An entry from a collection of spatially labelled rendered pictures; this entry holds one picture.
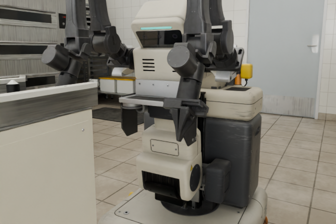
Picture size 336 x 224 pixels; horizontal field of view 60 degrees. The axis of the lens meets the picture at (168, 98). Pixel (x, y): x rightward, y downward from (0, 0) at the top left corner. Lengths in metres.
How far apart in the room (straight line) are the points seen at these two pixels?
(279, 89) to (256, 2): 1.36
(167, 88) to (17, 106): 0.56
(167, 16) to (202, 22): 0.26
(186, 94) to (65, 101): 0.29
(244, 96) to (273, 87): 3.53
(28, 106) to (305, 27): 4.32
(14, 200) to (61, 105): 0.22
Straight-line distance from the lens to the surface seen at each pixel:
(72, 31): 1.01
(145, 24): 1.03
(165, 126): 1.13
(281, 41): 4.72
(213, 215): 1.37
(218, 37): 0.87
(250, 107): 1.25
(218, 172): 1.18
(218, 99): 1.27
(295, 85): 4.72
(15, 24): 4.35
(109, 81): 5.34
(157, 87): 1.06
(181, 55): 0.68
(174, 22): 0.97
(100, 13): 1.09
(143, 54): 1.10
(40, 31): 4.58
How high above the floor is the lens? 0.98
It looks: 9 degrees down
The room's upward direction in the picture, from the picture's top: straight up
